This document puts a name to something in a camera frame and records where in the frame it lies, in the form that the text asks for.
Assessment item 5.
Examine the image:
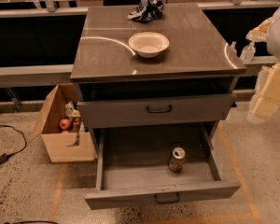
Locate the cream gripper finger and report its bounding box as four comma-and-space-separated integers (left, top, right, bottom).
245, 17, 272, 43
247, 62, 280, 123

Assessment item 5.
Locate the small bottle in box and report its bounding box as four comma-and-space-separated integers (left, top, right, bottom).
64, 102, 75, 118

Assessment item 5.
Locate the open grey lower drawer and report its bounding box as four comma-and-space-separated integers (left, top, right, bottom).
85, 123, 240, 210

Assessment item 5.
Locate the orange soda can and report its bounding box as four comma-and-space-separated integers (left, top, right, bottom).
168, 147, 186, 173

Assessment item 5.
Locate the closed grey upper drawer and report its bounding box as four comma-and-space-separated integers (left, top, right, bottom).
78, 94, 232, 128

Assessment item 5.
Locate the red apple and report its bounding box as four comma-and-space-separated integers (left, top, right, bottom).
59, 119, 71, 131

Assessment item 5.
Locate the cardboard box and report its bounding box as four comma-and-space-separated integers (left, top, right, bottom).
28, 83, 96, 162

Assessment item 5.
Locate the grey drawer cabinet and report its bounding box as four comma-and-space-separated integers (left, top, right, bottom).
70, 3, 247, 211

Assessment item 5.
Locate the white bowl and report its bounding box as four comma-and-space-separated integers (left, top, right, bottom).
129, 32, 170, 58

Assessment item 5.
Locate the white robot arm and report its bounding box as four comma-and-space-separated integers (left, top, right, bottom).
246, 7, 280, 123

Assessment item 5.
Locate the black power cable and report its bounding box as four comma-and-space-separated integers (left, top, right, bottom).
0, 121, 28, 169

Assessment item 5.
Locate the crumpled blue white bag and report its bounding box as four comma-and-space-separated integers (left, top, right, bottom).
128, 0, 163, 23

